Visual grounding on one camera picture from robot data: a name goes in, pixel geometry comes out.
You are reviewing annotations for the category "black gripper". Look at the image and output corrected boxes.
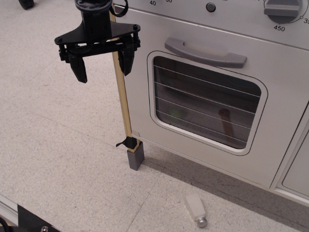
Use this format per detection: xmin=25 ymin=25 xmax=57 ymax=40
xmin=55 ymin=11 xmax=140 ymax=83

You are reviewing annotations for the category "grey oven door handle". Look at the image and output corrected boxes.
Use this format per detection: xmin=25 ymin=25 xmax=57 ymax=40
xmin=164 ymin=37 xmax=248 ymax=69

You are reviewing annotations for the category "white oven door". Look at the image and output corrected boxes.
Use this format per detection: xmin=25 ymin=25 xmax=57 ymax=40
xmin=114 ymin=4 xmax=309 ymax=189

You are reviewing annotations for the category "white toy oven cabinet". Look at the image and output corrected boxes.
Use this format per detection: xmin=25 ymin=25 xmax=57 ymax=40
xmin=113 ymin=0 xmax=309 ymax=208

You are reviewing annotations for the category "black tape piece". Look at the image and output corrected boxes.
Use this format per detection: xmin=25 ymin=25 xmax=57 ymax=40
xmin=116 ymin=136 xmax=137 ymax=149

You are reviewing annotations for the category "black caster wheel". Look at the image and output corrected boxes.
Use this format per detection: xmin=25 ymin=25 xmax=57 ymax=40
xmin=19 ymin=0 xmax=34 ymax=10

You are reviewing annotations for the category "dark round push button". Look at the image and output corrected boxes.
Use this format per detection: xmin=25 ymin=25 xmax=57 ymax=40
xmin=206 ymin=2 xmax=216 ymax=13

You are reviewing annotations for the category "wooden slotted spatula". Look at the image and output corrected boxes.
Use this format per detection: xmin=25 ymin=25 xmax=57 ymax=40
xmin=219 ymin=109 xmax=234 ymax=141

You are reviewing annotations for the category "white salt shaker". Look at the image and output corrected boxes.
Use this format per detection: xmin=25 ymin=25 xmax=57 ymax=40
xmin=185 ymin=193 xmax=208 ymax=228

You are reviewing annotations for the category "grey temperature knob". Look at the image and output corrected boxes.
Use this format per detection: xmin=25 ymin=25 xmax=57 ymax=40
xmin=264 ymin=0 xmax=303 ymax=24

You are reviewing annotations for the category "white cabinet door right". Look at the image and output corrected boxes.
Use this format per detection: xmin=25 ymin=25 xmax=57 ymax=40
xmin=282 ymin=132 xmax=309 ymax=199

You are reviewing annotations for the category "black cable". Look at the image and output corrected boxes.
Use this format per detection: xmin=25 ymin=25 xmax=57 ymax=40
xmin=110 ymin=0 xmax=128 ymax=17

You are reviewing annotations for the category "wooden corner post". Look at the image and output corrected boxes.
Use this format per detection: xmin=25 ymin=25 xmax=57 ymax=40
xmin=108 ymin=2 xmax=143 ymax=155

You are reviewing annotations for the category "grey post foot cap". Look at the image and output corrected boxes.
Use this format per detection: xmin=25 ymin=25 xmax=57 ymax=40
xmin=127 ymin=142 xmax=145 ymax=171

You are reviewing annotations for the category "aluminium frame rail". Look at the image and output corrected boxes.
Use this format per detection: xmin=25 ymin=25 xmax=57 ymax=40
xmin=0 ymin=194 xmax=18 ymax=226

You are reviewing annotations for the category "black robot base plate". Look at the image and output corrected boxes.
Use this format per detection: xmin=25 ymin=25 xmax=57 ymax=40
xmin=17 ymin=205 xmax=60 ymax=232

